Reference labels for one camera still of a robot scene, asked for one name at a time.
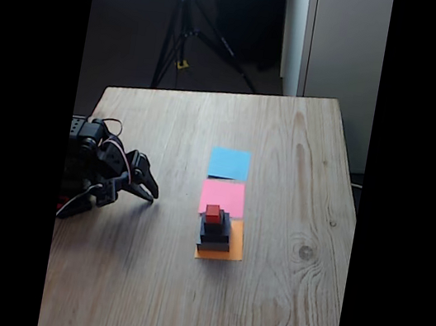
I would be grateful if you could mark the small red cube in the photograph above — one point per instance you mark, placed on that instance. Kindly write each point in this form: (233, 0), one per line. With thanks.
(213, 213)

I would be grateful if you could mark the small dark cube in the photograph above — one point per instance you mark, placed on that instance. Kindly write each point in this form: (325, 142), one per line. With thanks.
(217, 230)

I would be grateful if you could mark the large grey block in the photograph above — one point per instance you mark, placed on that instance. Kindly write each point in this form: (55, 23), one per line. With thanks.
(212, 246)

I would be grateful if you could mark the medium dark block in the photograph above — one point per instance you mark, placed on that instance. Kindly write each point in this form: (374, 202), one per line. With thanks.
(224, 237)

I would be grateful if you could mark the pink paper sheet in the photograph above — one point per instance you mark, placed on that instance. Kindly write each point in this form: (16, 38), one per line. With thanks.
(223, 195)

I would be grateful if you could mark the blue paper sheet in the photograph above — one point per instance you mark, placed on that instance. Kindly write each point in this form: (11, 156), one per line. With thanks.
(229, 164)

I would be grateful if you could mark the orange paper sheet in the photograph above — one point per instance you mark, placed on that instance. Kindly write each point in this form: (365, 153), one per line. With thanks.
(236, 249)

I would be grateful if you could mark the yellow tape under tall tripod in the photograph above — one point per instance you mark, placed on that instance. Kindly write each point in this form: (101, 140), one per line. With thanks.
(182, 65)

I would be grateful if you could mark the tall black tripod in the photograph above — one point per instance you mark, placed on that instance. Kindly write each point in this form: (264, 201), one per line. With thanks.
(180, 31)

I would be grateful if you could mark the white cabinet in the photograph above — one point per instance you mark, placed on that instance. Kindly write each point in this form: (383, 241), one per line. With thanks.
(346, 46)

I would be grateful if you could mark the small wrist camera board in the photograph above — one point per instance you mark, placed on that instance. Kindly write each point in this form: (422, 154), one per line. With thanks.
(107, 194)

